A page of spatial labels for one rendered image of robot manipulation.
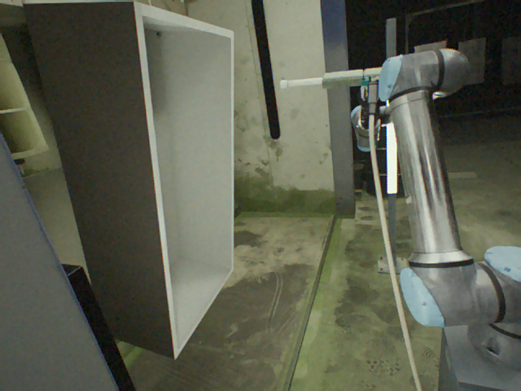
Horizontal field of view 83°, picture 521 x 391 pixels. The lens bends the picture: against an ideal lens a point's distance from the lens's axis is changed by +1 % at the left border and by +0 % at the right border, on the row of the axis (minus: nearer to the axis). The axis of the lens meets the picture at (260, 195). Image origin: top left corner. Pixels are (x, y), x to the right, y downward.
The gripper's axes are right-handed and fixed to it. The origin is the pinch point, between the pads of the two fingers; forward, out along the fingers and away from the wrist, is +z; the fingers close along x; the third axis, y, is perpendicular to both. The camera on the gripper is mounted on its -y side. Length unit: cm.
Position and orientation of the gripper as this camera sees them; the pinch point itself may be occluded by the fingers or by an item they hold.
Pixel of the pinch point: (372, 80)
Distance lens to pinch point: 125.5
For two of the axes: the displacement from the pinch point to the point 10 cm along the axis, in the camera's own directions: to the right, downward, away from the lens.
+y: -2.0, 8.7, -4.4
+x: -9.5, -0.6, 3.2
